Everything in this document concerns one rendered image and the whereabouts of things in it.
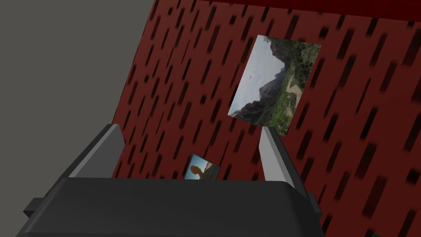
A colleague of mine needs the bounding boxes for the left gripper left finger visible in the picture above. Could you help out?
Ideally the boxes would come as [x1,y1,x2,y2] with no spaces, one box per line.
[59,123,126,180]

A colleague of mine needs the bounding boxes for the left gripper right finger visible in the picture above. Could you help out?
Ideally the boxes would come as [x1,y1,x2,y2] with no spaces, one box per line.
[258,126,308,198]

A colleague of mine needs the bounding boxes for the mountain landscape wall picture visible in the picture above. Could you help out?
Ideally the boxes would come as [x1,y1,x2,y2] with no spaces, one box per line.
[227,34,322,137]

